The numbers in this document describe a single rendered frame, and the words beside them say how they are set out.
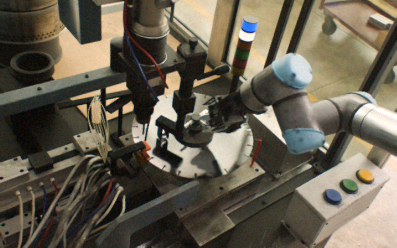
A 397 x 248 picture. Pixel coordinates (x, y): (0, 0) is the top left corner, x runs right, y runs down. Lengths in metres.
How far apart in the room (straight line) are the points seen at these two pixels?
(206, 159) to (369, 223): 1.49
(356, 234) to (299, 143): 1.56
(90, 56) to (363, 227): 1.58
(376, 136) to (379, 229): 1.61
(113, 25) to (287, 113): 1.22
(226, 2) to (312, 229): 0.86
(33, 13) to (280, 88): 0.89
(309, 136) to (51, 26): 0.99
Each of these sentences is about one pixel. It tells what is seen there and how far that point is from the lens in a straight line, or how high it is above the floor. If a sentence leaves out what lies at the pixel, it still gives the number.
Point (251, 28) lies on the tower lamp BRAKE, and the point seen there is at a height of 1.14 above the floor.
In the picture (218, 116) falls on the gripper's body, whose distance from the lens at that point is 0.98.
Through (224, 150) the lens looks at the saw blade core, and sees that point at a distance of 1.12.
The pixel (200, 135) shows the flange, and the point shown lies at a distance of 1.12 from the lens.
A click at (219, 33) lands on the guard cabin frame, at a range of 1.67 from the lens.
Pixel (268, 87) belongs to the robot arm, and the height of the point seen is 1.24.
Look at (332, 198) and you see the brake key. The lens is 1.17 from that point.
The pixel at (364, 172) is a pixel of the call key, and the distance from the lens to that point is 1.28.
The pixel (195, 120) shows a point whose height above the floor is 1.00.
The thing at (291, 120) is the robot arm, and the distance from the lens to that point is 0.84.
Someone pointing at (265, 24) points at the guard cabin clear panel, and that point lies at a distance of 1.50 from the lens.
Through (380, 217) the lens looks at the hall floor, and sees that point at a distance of 2.50.
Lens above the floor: 1.74
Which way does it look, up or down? 41 degrees down
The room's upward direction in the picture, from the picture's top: 12 degrees clockwise
